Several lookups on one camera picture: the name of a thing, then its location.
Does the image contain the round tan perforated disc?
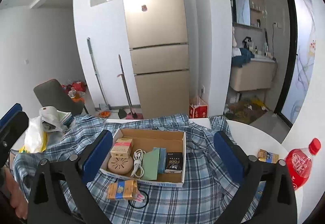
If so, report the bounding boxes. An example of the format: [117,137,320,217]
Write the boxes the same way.
[107,156,133,175]

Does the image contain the yellow blue cigarette pack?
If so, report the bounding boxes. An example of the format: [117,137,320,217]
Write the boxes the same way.
[107,180,138,200]

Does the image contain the gold red cigarette carton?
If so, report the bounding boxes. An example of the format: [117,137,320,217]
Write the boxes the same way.
[110,138,133,158]

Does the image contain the white cable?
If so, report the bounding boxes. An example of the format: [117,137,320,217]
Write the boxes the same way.
[130,149,146,180]

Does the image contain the green notepad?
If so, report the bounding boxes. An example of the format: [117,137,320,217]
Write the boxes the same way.
[142,148,159,181]

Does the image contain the light blue tissue pack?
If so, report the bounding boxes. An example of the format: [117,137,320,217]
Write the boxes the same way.
[158,148,166,174]

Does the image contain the black Face box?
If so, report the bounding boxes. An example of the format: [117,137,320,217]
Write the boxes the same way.
[165,152,183,173]

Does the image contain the person's left hand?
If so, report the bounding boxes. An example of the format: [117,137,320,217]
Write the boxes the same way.
[2,167,28,220]

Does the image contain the white plastic bag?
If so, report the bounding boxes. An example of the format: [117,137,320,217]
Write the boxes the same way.
[19,106,74,153]

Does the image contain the grey chair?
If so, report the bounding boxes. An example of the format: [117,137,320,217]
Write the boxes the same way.
[33,79,85,116]

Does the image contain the red iced tea bottle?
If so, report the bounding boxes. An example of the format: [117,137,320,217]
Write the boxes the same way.
[285,138,321,190]

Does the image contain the small yellow blue pack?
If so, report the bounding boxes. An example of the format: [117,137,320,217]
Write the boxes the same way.
[257,149,279,164]

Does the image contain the red bags on floor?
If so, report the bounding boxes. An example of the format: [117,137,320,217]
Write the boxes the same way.
[61,81,87,94]

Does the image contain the blue plaid shirt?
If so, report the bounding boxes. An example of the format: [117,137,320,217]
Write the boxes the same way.
[13,114,239,223]

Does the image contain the open cardboard box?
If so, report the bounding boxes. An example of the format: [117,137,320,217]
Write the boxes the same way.
[100,129,186,188]

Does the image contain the red gift bag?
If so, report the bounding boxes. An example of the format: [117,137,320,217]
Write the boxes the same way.
[189,95,208,118]

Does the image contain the beige vanity cabinet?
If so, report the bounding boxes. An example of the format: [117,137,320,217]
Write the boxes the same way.
[229,60,276,92]

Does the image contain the blue clothing on counter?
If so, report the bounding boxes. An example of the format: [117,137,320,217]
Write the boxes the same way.
[231,48,255,67]

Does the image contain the fridge magnet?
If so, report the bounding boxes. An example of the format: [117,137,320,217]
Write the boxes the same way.
[142,5,148,12]

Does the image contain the gold three-door refrigerator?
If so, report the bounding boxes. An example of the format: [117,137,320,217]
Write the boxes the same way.
[123,0,190,118]

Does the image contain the black hair tie pink plush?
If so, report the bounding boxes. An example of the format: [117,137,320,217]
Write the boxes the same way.
[128,189,149,209]

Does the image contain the grey mop handle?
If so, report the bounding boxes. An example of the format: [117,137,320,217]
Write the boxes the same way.
[87,37,111,110]

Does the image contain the dark broom handle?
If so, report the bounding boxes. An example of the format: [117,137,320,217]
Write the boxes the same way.
[118,55,138,120]

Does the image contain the wall mirror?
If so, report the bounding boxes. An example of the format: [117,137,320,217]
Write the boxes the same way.
[234,0,251,26]

